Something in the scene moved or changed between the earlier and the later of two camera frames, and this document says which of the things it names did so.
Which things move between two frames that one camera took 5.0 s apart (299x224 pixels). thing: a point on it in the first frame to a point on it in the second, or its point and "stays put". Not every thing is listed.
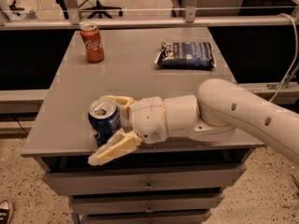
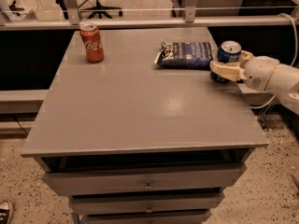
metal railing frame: (191, 18) stays put
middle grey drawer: (146, 204) stays put
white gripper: (147, 119) to (259, 71)
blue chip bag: (186, 55) stays put
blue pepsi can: (105, 119) to (228, 52)
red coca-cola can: (94, 49) stays put
